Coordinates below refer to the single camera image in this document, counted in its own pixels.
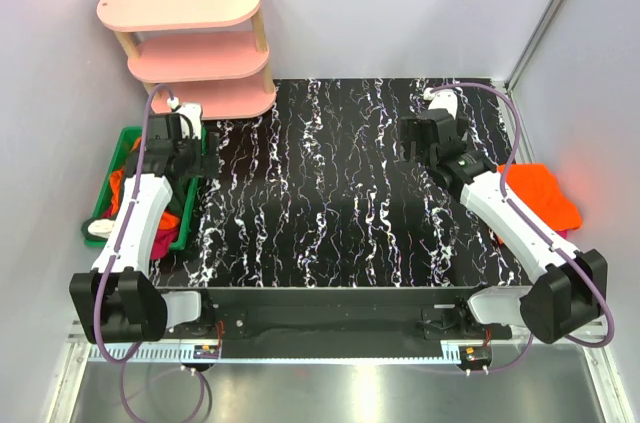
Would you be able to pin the pink three-tier wooden shelf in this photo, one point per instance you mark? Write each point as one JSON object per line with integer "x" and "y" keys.
{"x": 210, "y": 52}

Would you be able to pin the magenta folded t-shirt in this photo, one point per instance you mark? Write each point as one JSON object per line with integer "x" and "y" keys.
{"x": 560, "y": 234}

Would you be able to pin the magenta t-shirt in bin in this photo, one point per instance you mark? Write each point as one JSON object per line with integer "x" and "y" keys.
{"x": 162, "y": 242}

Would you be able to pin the orange t-shirt in bin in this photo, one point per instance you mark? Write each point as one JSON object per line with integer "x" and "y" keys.
{"x": 117, "y": 183}

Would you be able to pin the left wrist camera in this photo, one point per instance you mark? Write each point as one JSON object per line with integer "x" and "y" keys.
{"x": 190, "y": 117}

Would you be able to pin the orange folded t-shirt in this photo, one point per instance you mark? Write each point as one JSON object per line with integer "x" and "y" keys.
{"x": 539, "y": 189}

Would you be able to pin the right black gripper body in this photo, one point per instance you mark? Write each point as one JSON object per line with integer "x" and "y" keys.
{"x": 417, "y": 141}

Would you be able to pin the green plastic bin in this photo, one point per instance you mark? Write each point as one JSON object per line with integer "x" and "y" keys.
{"x": 128, "y": 142}

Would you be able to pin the aluminium corner frame post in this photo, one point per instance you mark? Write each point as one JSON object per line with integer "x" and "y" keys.
{"x": 549, "y": 15}

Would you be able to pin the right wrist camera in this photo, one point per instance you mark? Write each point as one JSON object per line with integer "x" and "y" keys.
{"x": 438, "y": 99}

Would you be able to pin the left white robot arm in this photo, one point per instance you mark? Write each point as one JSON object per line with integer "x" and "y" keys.
{"x": 115, "y": 301}

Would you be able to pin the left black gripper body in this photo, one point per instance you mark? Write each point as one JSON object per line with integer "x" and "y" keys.
{"x": 201, "y": 155}

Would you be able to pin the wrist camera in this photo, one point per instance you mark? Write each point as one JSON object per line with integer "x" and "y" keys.
{"x": 438, "y": 99}
{"x": 190, "y": 117}

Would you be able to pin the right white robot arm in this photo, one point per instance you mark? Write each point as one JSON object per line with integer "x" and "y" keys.
{"x": 567, "y": 288}

